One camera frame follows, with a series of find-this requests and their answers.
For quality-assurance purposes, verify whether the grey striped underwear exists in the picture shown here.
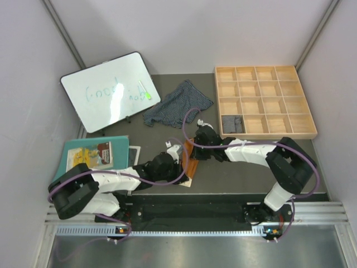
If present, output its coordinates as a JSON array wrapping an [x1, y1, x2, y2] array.
[[221, 115, 243, 134]]

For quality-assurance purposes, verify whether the orange underwear white waistband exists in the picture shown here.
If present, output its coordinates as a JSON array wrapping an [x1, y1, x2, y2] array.
[[179, 141, 199, 188]]

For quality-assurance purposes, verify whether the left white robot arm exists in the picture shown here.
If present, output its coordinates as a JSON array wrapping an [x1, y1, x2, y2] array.
[[48, 152, 189, 222]]

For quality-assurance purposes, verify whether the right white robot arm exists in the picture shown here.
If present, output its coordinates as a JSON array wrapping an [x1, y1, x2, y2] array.
[[191, 125, 317, 221]]

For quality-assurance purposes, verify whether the dark blue striped underwear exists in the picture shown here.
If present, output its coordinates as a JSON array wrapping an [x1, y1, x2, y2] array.
[[143, 80, 214, 128]]

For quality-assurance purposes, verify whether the teal folder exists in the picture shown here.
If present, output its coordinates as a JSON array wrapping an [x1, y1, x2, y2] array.
[[52, 136, 129, 181]]

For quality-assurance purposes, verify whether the yellow picture book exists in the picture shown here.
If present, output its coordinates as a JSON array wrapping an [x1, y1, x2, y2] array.
[[66, 142, 114, 171]]

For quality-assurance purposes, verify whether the green marker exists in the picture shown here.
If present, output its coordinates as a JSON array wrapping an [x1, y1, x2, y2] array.
[[138, 80, 151, 100]]

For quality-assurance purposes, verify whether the wooden compartment tray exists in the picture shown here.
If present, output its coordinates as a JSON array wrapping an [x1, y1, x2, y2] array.
[[215, 65, 317, 140]]

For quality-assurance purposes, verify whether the white whiteboard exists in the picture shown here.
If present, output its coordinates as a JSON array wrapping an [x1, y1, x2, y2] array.
[[60, 52, 161, 133]]

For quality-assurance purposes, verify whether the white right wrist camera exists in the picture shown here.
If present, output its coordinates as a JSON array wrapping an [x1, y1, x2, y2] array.
[[197, 119, 213, 129]]

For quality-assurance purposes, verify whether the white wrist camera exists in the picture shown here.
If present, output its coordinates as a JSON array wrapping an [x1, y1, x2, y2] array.
[[197, 119, 213, 129], [165, 141, 183, 164]]

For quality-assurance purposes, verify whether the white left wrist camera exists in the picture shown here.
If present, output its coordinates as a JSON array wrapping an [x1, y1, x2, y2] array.
[[165, 141, 183, 164]]

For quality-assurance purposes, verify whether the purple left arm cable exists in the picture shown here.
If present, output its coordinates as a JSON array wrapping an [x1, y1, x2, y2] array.
[[47, 137, 189, 241]]

